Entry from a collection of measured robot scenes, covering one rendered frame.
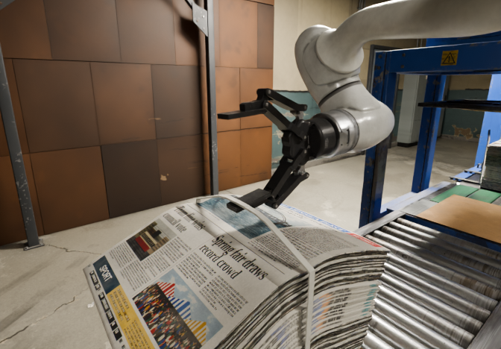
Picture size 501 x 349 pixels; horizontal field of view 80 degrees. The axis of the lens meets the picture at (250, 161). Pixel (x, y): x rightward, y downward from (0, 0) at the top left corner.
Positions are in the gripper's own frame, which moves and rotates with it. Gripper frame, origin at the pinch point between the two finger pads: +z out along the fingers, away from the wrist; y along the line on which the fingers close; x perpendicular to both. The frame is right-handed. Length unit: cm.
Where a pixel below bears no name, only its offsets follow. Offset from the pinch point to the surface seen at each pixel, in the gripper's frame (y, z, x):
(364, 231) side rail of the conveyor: 54, -78, 26
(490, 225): 58, -127, -5
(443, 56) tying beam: -14, -117, 17
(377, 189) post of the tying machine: 50, -114, 41
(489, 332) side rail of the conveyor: 54, -56, -23
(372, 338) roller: 51, -31, -6
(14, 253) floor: 117, 56, 268
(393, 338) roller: 53, -36, -9
